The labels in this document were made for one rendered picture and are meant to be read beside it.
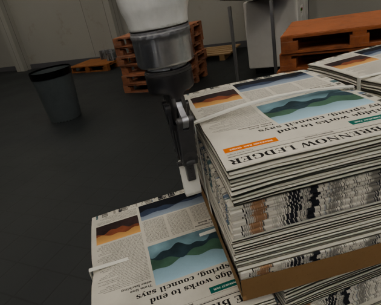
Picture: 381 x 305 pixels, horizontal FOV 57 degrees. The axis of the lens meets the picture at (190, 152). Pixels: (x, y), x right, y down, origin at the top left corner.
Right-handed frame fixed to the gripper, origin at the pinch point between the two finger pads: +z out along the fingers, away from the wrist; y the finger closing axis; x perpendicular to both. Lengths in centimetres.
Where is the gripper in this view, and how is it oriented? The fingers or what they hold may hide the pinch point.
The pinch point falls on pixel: (190, 177)
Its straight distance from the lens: 63.2
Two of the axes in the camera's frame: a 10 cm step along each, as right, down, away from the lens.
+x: -9.5, 2.7, -1.7
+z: 1.8, 8.9, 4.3
